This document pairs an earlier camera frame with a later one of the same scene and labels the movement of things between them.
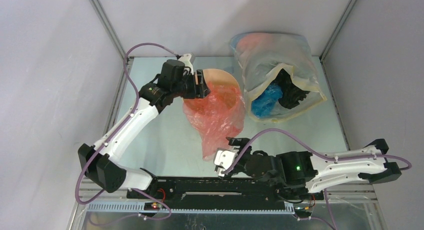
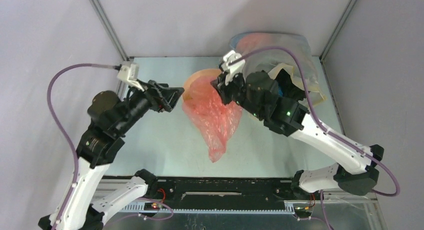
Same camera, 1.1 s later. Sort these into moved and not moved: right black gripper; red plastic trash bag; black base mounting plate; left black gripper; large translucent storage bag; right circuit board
Moved: left black gripper; right black gripper
Not moved: black base mounting plate; red plastic trash bag; right circuit board; large translucent storage bag
